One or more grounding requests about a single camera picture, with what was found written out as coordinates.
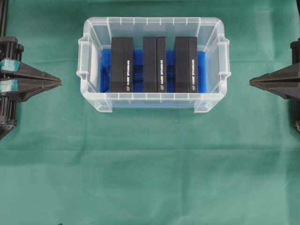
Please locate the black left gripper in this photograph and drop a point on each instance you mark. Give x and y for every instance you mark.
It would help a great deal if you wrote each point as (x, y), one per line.
(12, 90)

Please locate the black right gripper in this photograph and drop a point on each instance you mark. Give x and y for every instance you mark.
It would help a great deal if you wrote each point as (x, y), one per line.
(278, 82)

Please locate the black box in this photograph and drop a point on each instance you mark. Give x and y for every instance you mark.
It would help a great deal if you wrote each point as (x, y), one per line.
(154, 65)
(122, 60)
(186, 65)

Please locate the clear plastic storage case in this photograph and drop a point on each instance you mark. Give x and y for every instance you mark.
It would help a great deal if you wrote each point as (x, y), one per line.
(99, 31)

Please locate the blue foam liner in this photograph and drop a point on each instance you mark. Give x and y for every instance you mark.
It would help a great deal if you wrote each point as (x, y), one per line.
(105, 71)

